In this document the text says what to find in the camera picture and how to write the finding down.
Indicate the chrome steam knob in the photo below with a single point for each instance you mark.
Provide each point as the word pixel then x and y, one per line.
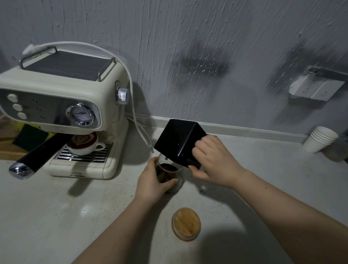
pixel 123 95

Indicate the person's right thumb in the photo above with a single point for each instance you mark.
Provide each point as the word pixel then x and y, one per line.
pixel 198 171

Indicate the round wooden lid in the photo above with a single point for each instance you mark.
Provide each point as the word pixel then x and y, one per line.
pixel 186 224

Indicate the round pressure gauge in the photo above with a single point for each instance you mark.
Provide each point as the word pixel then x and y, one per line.
pixel 80 114

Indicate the person's left forearm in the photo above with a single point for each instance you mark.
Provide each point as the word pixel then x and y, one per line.
pixel 116 236

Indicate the glass jar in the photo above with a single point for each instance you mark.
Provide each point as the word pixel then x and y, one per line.
pixel 176 174

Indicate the white latte cup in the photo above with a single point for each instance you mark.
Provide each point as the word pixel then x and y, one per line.
pixel 83 146

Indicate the wooden board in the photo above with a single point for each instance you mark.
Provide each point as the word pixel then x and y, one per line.
pixel 4 150

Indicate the person's right hand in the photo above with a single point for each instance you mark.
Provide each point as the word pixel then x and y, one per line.
pixel 218 166

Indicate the stack of white paper cups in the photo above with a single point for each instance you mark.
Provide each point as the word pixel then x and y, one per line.
pixel 319 139

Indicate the ground coffee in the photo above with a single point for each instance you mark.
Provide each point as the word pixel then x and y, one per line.
pixel 169 168

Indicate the green sponge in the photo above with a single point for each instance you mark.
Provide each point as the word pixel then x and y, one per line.
pixel 31 137

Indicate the person's left thumb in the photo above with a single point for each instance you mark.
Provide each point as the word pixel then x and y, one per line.
pixel 169 185

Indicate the metal drip tray grille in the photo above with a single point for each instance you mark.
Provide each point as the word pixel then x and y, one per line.
pixel 102 156

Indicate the clear plastic container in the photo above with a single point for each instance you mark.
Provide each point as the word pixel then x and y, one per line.
pixel 340 149

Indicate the person's right forearm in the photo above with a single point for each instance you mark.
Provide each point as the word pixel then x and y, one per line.
pixel 296 223

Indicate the person's left hand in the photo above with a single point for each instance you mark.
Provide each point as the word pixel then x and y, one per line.
pixel 148 186

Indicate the white wall socket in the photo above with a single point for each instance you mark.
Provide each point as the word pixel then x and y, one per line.
pixel 315 87

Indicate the black square container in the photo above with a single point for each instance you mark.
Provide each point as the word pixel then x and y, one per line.
pixel 178 139

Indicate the metal wall bracket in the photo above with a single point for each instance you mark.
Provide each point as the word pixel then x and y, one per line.
pixel 328 73

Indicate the cream espresso machine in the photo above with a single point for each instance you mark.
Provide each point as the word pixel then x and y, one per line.
pixel 78 87

